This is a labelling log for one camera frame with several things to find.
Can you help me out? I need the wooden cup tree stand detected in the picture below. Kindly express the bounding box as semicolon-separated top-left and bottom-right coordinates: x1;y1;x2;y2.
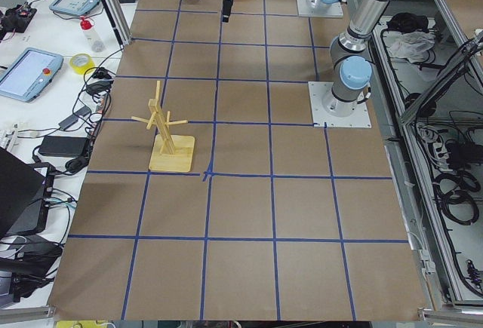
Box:
131;81;195;173

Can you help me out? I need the clear bottle red cap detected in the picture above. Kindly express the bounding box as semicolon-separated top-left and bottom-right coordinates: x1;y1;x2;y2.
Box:
80;17;105;53

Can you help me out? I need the teach pendant upper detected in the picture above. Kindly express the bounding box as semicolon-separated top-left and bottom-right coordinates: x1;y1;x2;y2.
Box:
49;0;100;17

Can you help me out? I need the teach pendant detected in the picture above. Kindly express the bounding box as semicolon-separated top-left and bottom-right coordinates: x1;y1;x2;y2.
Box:
49;0;100;17
1;48;63;102

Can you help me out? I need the yellow tape roll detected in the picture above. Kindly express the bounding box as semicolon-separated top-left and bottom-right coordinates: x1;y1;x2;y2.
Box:
69;53;96;75

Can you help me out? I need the white cloth rag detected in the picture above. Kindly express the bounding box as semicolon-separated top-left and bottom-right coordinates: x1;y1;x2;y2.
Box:
388;32;435;63

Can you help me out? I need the teach pendant lower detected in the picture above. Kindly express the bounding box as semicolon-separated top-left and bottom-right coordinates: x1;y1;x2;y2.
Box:
1;48;63;102

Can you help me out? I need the black controller device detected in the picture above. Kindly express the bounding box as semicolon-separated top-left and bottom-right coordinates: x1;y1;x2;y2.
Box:
1;2;37;33

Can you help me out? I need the black power adapter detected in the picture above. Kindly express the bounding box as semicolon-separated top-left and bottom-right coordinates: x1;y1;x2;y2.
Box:
38;136;88;158

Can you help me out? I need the black laptop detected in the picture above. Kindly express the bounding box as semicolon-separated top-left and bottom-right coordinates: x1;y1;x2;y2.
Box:
1;149;54;237

